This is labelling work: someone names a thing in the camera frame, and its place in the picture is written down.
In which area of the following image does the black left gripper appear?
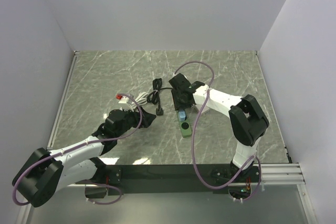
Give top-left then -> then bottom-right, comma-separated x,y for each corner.
115,104 -> 156,138

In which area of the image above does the small white charger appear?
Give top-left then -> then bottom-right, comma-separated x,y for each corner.
194,104 -> 209,115

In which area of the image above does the blue charger plug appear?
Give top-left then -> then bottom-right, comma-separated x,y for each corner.
178,110 -> 186,122

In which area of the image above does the green power strip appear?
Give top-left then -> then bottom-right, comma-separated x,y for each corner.
176,110 -> 192,138

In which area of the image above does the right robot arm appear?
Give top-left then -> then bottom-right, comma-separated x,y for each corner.
169,73 -> 269,182

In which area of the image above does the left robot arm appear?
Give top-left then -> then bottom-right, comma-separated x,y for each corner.
12,108 -> 156,207

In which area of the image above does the black power cord with plug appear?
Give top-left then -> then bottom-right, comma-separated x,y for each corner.
146,78 -> 174,117

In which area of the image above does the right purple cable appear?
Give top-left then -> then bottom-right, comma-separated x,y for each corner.
173,61 -> 263,204

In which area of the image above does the purple cable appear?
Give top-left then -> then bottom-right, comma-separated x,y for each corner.
173,61 -> 263,204
13,94 -> 144,206

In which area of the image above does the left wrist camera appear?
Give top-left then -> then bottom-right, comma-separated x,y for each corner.
116,94 -> 133,110

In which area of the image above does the aluminium rail frame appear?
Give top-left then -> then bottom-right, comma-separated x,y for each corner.
23,50 -> 316,223

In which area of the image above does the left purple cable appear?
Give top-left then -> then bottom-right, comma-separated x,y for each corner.
13,94 -> 144,206

